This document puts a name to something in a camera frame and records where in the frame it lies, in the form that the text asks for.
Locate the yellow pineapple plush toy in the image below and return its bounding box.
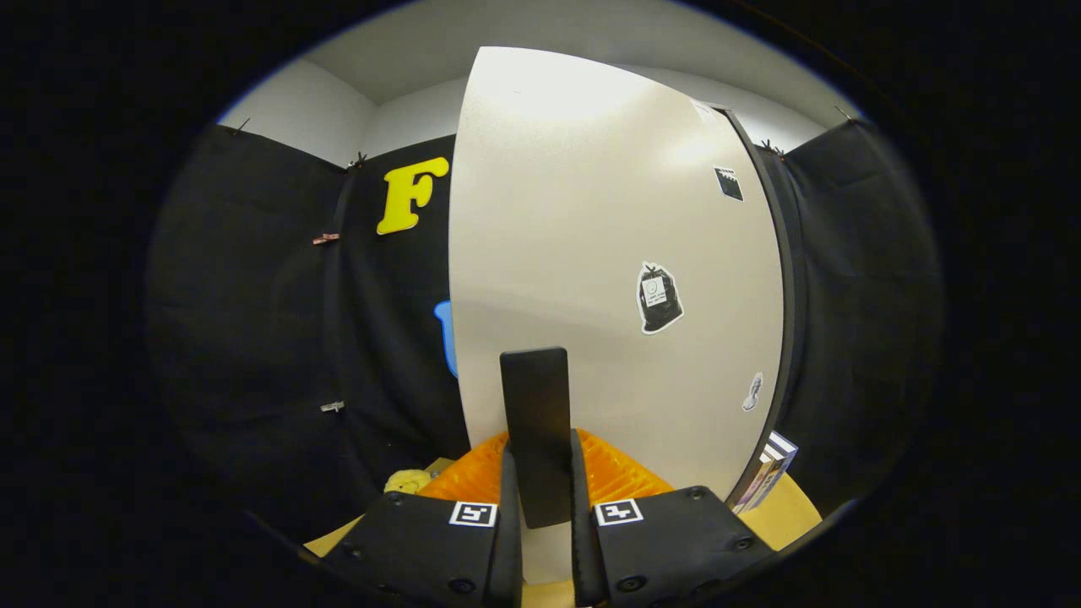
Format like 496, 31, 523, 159
384, 469, 433, 496

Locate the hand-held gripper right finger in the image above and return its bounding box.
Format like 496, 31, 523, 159
570, 428, 778, 608

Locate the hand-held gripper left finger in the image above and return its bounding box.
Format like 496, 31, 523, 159
321, 431, 524, 608

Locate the black cabinet door handle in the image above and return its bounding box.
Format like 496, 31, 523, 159
500, 346, 575, 530

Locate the grey shoe cabinet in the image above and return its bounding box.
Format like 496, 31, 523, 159
709, 101, 809, 508

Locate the black backdrop cloth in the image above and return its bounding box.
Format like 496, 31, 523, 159
144, 118, 942, 541

